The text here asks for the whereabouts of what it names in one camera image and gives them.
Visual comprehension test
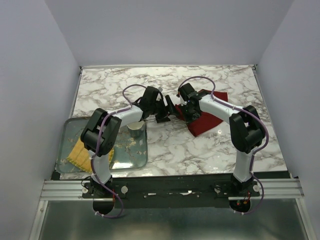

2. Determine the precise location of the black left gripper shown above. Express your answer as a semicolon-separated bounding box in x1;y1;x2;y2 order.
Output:
149;95;181;123

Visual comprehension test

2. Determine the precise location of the red cloth napkin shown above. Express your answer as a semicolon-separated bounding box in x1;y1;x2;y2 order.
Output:
175;89;228;137

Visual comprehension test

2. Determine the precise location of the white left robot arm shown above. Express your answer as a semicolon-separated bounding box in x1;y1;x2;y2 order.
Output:
80;86;180;198

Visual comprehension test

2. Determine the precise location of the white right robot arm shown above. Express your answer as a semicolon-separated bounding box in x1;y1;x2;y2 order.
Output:
177;83;269;196

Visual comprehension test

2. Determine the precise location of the white cup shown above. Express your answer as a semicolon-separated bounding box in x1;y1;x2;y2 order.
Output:
126;121;144;138

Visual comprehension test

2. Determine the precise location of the floral metal tray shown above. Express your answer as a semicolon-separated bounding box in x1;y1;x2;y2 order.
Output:
55;117;148;174

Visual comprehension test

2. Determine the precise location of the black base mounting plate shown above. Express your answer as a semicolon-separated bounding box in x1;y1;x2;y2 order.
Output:
80;173;261;216

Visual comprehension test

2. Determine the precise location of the yellow woven coaster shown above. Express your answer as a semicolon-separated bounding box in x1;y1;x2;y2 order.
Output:
66;138;115;173

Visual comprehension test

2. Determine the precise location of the aluminium frame rail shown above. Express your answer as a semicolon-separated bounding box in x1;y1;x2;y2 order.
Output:
40;178;304;201

